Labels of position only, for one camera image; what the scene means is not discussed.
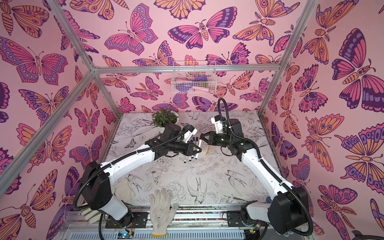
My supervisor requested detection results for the aluminium frame rail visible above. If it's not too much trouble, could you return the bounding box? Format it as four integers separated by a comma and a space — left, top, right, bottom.
94, 64, 280, 74

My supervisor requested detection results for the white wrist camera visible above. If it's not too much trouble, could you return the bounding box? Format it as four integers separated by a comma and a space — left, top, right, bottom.
211, 115, 227, 134
183, 125, 198, 143

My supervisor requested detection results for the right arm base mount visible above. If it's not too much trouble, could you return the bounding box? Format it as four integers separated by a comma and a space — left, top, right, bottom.
226, 210, 266, 229

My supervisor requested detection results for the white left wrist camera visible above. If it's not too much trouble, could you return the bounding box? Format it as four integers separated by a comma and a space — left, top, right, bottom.
183, 125, 198, 143

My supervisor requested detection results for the white glove front left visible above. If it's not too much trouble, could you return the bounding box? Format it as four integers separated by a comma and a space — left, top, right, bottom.
81, 208, 101, 224

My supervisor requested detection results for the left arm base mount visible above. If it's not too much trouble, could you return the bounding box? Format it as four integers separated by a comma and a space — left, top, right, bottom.
105, 203, 149, 229

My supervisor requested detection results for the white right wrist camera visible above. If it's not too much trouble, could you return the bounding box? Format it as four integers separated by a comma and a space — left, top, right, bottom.
211, 115, 227, 134

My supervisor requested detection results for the white wire basket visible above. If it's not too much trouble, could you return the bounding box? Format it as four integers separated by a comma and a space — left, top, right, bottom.
170, 61, 218, 94

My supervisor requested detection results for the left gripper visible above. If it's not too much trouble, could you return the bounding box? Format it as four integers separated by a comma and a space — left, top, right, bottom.
167, 140, 202, 157

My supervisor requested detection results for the green plant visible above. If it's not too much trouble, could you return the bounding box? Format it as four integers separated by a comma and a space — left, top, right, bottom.
152, 109, 178, 128

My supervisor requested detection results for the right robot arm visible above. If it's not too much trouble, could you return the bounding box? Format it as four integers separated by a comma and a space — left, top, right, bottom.
201, 115, 314, 237

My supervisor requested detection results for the white knit glove front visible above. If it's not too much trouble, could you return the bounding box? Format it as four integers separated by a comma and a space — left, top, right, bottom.
149, 188, 179, 238

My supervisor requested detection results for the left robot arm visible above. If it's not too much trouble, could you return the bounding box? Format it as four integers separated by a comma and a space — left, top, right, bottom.
73, 124, 202, 221

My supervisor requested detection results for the green circuit board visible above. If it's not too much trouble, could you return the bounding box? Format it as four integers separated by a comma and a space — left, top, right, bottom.
118, 231, 133, 240

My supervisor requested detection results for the white plant pot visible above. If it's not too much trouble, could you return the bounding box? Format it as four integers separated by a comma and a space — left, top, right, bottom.
158, 127, 165, 134

